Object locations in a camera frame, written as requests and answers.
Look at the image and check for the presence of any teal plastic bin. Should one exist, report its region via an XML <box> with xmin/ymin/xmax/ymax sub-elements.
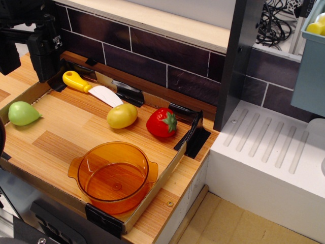
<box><xmin>291</xmin><ymin>1</ymin><xmax>324</xmax><ymax>116</ymax></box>

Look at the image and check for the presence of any green plastic pear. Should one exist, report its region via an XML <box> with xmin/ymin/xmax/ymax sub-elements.
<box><xmin>8</xmin><ymin>101</ymin><xmax>42</xmax><ymax>126</ymax></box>

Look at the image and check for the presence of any cardboard fence with black tape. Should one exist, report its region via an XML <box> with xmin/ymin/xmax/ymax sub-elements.
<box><xmin>1</xmin><ymin>55</ymin><xmax>217</xmax><ymax>243</ymax></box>

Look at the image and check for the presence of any yellow plastic potato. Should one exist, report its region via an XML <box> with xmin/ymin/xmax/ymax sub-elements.
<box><xmin>107</xmin><ymin>103</ymin><xmax>138</xmax><ymax>129</ymax></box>

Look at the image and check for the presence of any bundle of black cables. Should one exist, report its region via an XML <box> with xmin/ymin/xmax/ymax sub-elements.
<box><xmin>255</xmin><ymin>0</ymin><xmax>303</xmax><ymax>51</ymax></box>

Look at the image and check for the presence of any yellow toy in bin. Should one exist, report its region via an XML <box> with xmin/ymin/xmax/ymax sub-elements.
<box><xmin>306</xmin><ymin>13</ymin><xmax>324</xmax><ymax>36</ymax></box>

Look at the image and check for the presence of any red plastic strawberry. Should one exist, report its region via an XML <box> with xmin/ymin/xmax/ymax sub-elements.
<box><xmin>146</xmin><ymin>108</ymin><xmax>177</xmax><ymax>138</ymax></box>

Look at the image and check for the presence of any orange transparent pot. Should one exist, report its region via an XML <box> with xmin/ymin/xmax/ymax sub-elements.
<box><xmin>68</xmin><ymin>142</ymin><xmax>158</xmax><ymax>215</ymax></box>

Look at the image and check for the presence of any dark grey vertical post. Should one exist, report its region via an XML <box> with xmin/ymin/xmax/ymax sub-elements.
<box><xmin>213</xmin><ymin>0</ymin><xmax>264</xmax><ymax>131</ymax></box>

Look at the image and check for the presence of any yellow handled white toy knife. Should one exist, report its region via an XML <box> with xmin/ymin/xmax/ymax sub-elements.
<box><xmin>62</xmin><ymin>71</ymin><xmax>123</xmax><ymax>108</ymax></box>

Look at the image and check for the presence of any white toy sink drainboard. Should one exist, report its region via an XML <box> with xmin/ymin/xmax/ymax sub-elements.
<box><xmin>206</xmin><ymin>101</ymin><xmax>324</xmax><ymax>243</ymax></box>

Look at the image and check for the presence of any black device at bottom left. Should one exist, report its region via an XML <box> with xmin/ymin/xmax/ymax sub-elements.
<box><xmin>1</xmin><ymin>170</ymin><xmax>86</xmax><ymax>243</ymax></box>

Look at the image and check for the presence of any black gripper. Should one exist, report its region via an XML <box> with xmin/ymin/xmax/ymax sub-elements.
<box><xmin>1</xmin><ymin>0</ymin><xmax>62</xmax><ymax>83</ymax></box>

